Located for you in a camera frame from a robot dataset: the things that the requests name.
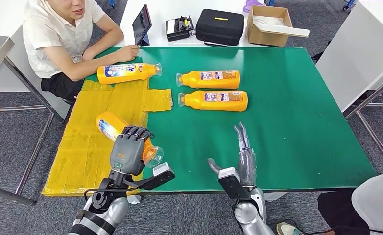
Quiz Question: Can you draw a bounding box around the black hard carry case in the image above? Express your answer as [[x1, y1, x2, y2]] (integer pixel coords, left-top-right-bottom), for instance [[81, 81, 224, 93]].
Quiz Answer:
[[195, 8, 245, 47]]

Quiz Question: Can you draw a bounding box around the person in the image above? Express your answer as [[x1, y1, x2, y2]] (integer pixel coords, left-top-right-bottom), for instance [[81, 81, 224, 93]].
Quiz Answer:
[[276, 170, 383, 235], [22, 0, 140, 101]]

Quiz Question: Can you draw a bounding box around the white foam board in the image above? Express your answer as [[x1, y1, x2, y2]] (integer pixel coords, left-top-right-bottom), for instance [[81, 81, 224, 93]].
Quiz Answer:
[[253, 15, 311, 38]]

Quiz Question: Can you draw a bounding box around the white table with side panel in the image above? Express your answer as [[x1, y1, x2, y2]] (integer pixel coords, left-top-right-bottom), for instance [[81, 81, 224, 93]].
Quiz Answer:
[[0, 0, 71, 121]]

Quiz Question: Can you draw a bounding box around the black bag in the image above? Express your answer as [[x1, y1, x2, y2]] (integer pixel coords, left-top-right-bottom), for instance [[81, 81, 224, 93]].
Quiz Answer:
[[311, 39, 333, 62]]

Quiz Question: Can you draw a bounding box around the purple plastic object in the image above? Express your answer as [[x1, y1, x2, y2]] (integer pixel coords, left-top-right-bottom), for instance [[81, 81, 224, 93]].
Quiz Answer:
[[242, 0, 265, 14]]

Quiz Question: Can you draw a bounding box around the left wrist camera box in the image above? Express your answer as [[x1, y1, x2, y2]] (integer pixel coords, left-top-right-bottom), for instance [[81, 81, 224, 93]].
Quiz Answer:
[[123, 162, 176, 191]]

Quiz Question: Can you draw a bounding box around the green table mat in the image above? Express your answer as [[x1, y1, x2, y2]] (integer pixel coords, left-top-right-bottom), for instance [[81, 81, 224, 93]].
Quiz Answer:
[[85, 46, 378, 192]]

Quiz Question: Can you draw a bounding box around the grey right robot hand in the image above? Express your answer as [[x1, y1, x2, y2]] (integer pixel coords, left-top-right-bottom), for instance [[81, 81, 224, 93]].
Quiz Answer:
[[207, 121, 257, 188]]

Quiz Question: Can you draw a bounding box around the white table with metal legs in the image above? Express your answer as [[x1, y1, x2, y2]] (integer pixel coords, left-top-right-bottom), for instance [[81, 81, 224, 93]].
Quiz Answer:
[[315, 0, 383, 172]]

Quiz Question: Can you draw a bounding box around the orange detergent bottle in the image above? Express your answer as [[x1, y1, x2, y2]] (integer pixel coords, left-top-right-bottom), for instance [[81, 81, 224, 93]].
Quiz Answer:
[[96, 62, 163, 85], [175, 70, 241, 90], [178, 90, 249, 113], [95, 111, 164, 168]]

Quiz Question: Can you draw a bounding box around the brown cardboard box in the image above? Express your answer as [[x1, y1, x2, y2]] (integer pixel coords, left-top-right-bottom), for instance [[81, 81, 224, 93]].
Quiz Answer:
[[246, 4, 293, 47]]

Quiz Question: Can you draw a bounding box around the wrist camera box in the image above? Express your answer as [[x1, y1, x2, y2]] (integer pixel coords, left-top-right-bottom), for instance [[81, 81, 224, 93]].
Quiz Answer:
[[217, 167, 252, 201], [123, 162, 176, 191]]

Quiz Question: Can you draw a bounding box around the black tablet with blue stand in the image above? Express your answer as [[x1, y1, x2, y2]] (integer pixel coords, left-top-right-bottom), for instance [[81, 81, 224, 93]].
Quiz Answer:
[[132, 3, 152, 47]]

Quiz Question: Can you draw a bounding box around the person's right hand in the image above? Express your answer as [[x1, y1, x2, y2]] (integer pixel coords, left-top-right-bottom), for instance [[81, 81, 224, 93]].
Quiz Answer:
[[115, 45, 140, 62]]

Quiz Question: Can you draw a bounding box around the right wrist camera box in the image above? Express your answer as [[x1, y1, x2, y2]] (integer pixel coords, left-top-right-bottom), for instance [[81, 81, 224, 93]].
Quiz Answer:
[[217, 167, 252, 201]]

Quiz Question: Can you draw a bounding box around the yellow plastic sheet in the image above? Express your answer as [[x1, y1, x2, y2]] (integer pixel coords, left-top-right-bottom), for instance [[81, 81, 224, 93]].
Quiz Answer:
[[41, 79, 174, 197]]

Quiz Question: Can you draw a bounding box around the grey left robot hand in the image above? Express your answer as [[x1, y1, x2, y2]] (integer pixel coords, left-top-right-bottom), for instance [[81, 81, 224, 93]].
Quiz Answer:
[[109, 125, 155, 176]]

